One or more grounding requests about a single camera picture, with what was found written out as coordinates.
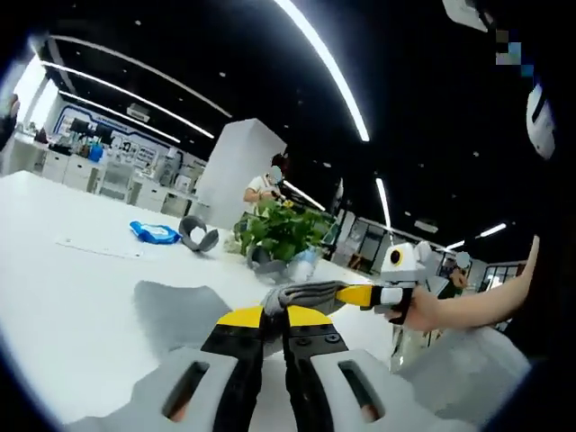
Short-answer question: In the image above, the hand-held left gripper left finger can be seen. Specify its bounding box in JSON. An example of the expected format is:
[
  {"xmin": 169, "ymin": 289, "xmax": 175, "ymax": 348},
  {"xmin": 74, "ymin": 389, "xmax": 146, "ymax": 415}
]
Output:
[{"xmin": 130, "ymin": 305, "xmax": 267, "ymax": 432}]

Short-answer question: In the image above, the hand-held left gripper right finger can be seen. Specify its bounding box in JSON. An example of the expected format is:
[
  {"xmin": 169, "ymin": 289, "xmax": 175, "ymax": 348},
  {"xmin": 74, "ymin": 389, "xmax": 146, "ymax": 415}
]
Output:
[{"xmin": 282, "ymin": 304, "xmax": 437, "ymax": 432}]

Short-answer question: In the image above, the grey towel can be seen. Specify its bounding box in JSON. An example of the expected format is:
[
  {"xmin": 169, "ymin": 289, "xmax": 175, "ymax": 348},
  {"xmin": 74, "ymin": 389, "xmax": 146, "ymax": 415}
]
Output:
[{"xmin": 133, "ymin": 278, "xmax": 375, "ymax": 361}]

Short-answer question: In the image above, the person's right hand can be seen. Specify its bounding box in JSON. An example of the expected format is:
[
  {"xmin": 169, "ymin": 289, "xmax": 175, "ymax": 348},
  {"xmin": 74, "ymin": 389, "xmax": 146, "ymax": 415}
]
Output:
[{"xmin": 397, "ymin": 286, "xmax": 447, "ymax": 334}]

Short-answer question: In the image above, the short ceiling light strip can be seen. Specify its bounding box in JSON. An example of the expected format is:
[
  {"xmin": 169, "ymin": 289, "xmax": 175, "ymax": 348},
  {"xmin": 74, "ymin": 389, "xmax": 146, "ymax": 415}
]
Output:
[{"xmin": 375, "ymin": 177, "xmax": 392, "ymax": 229}]

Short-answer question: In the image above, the grey mesh chair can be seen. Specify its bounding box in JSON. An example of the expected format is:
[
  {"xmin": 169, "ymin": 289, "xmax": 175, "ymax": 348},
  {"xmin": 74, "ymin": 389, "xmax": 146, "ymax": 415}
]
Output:
[{"xmin": 391, "ymin": 323, "xmax": 532, "ymax": 419}]

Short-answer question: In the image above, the green potted plant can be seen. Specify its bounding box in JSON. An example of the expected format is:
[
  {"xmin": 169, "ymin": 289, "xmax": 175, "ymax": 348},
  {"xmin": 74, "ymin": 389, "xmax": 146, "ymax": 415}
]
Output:
[{"xmin": 233, "ymin": 200, "xmax": 332, "ymax": 266}]

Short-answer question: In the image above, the blue wipes packet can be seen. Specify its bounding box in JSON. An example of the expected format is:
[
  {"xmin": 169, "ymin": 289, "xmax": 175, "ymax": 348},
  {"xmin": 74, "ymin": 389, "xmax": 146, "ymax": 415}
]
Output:
[{"xmin": 129, "ymin": 220, "xmax": 182, "ymax": 245}]

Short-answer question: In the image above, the white table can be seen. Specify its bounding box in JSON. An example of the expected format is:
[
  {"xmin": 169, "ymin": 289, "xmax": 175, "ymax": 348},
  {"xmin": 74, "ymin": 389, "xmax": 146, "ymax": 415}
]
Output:
[{"xmin": 0, "ymin": 170, "xmax": 451, "ymax": 427}]

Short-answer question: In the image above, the white pillar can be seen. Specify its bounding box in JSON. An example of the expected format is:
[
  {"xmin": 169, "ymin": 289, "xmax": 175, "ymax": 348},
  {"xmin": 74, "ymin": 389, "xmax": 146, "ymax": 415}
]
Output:
[{"xmin": 195, "ymin": 119, "xmax": 288, "ymax": 226}]

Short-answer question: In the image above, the white rounded device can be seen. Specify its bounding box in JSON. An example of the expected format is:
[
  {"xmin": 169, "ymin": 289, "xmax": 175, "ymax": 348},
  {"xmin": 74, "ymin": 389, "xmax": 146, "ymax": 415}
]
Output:
[{"xmin": 526, "ymin": 83, "xmax": 558, "ymax": 161}]

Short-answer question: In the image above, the long ceiling light strip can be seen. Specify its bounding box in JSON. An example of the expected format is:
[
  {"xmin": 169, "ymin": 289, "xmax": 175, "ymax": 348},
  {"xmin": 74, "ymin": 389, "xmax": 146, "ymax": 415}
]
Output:
[{"xmin": 274, "ymin": 0, "xmax": 371, "ymax": 143}]

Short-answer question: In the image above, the white worn device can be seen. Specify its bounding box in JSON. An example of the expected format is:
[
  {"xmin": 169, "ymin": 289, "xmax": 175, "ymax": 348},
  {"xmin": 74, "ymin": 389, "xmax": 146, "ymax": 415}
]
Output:
[{"xmin": 443, "ymin": 0, "xmax": 491, "ymax": 32}]

